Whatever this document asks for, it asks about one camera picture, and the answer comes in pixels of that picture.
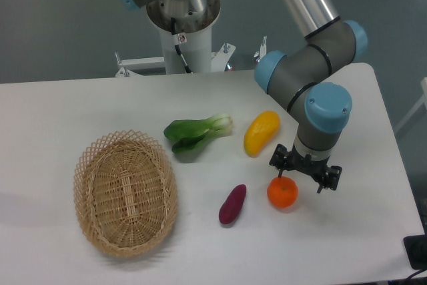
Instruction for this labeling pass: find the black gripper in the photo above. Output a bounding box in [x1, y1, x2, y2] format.
[269, 144, 342, 194]

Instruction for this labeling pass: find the orange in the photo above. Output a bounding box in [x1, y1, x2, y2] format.
[266, 176, 299, 209]

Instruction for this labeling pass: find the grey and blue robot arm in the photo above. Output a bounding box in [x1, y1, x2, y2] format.
[121, 0, 368, 190]

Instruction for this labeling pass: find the yellow mango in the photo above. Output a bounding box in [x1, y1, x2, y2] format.
[244, 110, 280, 157]

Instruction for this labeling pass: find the purple sweet potato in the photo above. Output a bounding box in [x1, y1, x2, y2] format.
[218, 184, 247, 225]

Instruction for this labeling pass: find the green bok choy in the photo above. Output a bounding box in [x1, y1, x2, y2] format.
[163, 113, 233, 154]

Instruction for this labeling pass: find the black device at table corner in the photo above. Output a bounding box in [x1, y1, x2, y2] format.
[403, 235, 426, 270]

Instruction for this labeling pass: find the woven wicker basket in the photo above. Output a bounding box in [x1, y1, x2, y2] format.
[73, 130, 178, 258]

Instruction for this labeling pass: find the white frame at right edge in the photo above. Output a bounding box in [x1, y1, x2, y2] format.
[394, 78, 426, 137]

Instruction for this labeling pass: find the black cable on pedestal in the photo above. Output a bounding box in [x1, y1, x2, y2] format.
[169, 17, 193, 74]

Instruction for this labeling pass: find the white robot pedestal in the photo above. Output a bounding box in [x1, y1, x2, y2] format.
[114, 0, 269, 77]

